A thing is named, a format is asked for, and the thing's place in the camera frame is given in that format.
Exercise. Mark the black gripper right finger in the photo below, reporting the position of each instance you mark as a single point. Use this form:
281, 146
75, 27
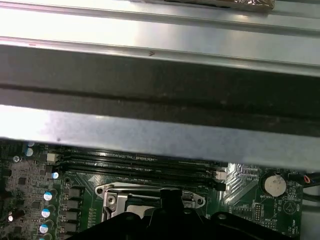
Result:
187, 225

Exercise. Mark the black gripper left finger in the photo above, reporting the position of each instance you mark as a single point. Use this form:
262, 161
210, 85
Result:
155, 225

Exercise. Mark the green motherboard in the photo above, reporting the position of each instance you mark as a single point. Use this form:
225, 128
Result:
237, 195

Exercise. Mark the black grey PC case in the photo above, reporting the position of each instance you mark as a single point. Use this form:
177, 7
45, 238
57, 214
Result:
150, 75

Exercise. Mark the silver CPU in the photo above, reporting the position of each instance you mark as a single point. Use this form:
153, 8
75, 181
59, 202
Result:
137, 208

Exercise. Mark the coin cell battery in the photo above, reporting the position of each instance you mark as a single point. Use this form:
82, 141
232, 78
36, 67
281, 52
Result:
273, 186

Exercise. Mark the CPU socket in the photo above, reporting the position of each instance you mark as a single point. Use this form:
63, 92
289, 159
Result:
99, 190

